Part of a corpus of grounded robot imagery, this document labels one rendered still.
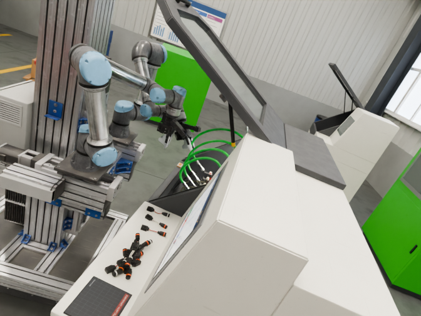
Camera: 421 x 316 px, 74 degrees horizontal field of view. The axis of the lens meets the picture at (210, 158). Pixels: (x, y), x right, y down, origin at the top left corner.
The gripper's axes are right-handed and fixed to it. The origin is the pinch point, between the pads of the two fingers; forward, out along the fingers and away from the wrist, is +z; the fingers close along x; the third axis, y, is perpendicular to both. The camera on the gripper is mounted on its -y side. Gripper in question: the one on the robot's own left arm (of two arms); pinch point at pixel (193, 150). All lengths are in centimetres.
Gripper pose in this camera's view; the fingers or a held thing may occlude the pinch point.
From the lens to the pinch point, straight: 173.6
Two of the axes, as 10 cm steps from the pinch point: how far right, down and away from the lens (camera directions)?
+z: 2.9, 9.6, -0.2
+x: -3.2, 0.8, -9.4
